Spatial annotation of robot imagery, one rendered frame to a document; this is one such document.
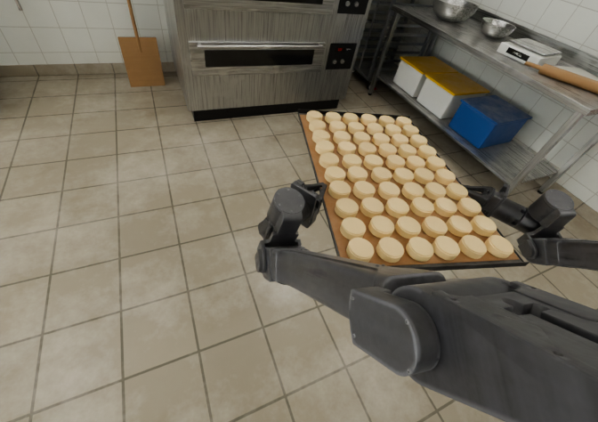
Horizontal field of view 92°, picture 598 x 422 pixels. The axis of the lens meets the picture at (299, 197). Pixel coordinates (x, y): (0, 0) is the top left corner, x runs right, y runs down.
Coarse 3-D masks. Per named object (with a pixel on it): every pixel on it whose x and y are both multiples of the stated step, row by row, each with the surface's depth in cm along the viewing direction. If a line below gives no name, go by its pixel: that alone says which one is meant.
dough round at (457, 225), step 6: (450, 216) 65; (456, 216) 65; (450, 222) 64; (456, 222) 64; (462, 222) 64; (468, 222) 64; (450, 228) 64; (456, 228) 63; (462, 228) 63; (468, 228) 63; (456, 234) 63; (462, 234) 63
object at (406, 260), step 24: (312, 144) 82; (336, 144) 84; (408, 168) 80; (336, 216) 63; (360, 216) 64; (336, 240) 58; (408, 240) 60; (432, 240) 61; (456, 240) 62; (384, 264) 55; (408, 264) 56
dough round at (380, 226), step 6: (378, 216) 62; (384, 216) 62; (372, 222) 60; (378, 222) 60; (384, 222) 61; (390, 222) 61; (372, 228) 60; (378, 228) 59; (384, 228) 59; (390, 228) 60; (378, 234) 59; (384, 234) 59; (390, 234) 59
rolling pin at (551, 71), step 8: (528, 64) 193; (536, 64) 191; (544, 64) 188; (544, 72) 188; (552, 72) 186; (560, 72) 184; (568, 72) 183; (560, 80) 186; (568, 80) 183; (576, 80) 181; (584, 80) 179; (592, 80) 178; (584, 88) 181; (592, 88) 179
